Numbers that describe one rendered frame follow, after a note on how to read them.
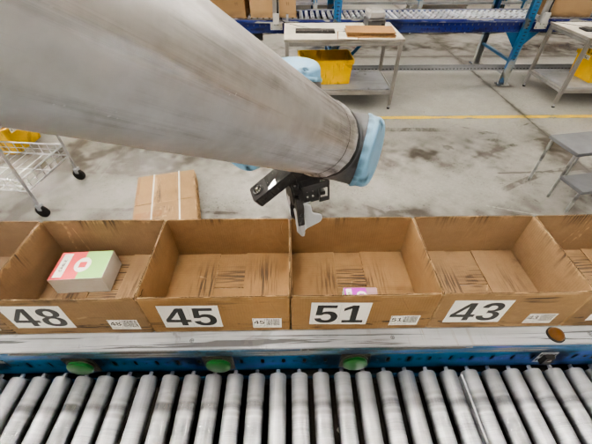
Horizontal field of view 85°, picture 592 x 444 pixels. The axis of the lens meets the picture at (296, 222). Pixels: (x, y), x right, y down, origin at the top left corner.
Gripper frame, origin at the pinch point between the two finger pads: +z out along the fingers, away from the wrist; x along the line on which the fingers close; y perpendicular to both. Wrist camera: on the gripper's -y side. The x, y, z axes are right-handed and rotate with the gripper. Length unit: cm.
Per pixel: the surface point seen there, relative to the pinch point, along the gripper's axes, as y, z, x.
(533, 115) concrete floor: 350, 151, 217
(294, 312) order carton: -4.8, 23.1, -9.3
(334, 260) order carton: 14.5, 33.2, 10.6
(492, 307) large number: 46, 26, -24
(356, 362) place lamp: 8.5, 37.9, -21.6
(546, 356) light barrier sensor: 61, 42, -35
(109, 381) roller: -62, 42, -3
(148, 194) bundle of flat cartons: -79, 105, 173
